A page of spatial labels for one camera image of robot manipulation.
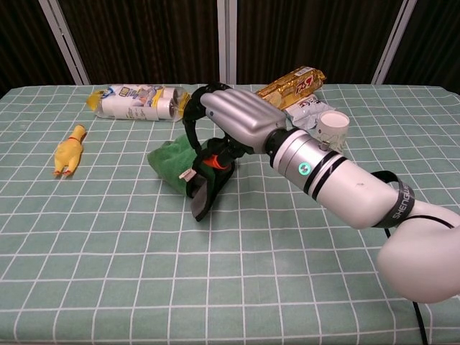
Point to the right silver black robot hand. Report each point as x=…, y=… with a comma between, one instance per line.
x=244, y=115

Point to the green cloth with black trim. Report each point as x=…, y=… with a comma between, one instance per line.
x=169, y=161

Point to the gold biscuit package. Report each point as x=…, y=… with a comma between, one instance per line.
x=291, y=86

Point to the white snack bag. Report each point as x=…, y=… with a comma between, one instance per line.
x=305, y=113

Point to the white paper cup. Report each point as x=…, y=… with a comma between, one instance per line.
x=334, y=125

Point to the dark brown partition panel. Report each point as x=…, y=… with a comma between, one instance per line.
x=143, y=39
x=21, y=43
x=305, y=32
x=431, y=43

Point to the clear pack of paper rolls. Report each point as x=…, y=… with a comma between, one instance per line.
x=136, y=102

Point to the green checkered tablecloth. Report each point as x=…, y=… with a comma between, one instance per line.
x=179, y=269

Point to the yellow rubber chicken toy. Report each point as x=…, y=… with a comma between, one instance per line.
x=68, y=152

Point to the white partition frame post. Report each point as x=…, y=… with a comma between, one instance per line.
x=65, y=43
x=226, y=43
x=393, y=43

